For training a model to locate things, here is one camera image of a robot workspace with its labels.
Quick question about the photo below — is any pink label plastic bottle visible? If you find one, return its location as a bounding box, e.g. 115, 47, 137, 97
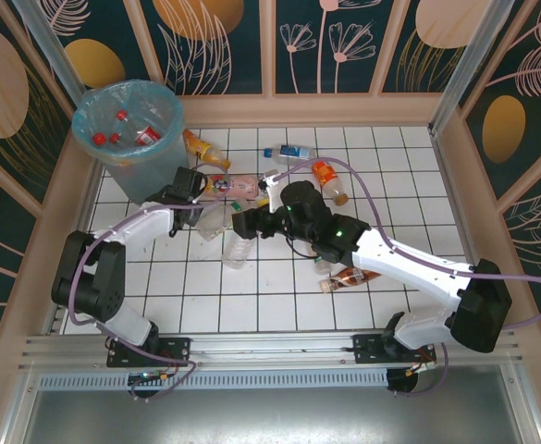
203, 174, 261, 200

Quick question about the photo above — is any orange juice plastic bottle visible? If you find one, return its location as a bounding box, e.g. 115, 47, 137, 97
180, 129, 232, 170

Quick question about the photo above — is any orange label plastic bottle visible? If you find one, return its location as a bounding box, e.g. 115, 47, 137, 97
311, 159, 350, 206

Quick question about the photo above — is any crushed clear plastic bottle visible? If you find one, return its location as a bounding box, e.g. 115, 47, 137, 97
195, 197, 249, 241

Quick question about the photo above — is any clear unlabelled plastic bottle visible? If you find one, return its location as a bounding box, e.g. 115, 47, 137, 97
220, 230, 256, 270

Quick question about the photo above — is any blue label water bottle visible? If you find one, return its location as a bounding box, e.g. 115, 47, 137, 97
263, 143, 320, 163

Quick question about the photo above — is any copper label plastic bottle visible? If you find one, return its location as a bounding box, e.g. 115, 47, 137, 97
319, 266, 383, 293

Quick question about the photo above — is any translucent grey waste bin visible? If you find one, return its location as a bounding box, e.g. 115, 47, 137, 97
71, 80, 192, 205

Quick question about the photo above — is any blue plastic bin liner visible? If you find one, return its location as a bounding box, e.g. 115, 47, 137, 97
71, 80, 186, 167

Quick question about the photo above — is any small green circuit board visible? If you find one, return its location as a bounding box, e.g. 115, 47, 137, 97
128, 370, 173, 387

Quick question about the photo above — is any grey metal sheet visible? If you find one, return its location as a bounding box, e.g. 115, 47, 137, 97
0, 363, 541, 444

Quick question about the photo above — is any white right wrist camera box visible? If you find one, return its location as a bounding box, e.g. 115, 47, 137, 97
258, 170, 284, 215

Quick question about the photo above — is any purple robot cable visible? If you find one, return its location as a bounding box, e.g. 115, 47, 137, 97
68, 159, 232, 401
263, 156, 541, 399

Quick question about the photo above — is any gold circle leaf wall panel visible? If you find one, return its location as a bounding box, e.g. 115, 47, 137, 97
138, 0, 264, 96

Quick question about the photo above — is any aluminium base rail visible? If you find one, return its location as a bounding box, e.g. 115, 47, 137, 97
18, 327, 523, 371

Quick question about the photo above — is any gold oval wall panel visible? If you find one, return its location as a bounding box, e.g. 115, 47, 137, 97
43, 0, 167, 96

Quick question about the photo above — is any pink flower wall panel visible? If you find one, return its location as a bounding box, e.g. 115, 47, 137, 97
274, 0, 385, 96

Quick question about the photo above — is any grey slotted cable duct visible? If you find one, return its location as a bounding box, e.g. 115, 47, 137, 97
38, 369, 389, 390

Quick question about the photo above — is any aluminium frame post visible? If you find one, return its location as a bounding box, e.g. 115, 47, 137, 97
13, 0, 91, 110
428, 0, 516, 136

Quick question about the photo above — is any beige circle wall panel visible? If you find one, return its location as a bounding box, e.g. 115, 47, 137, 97
380, 0, 484, 93

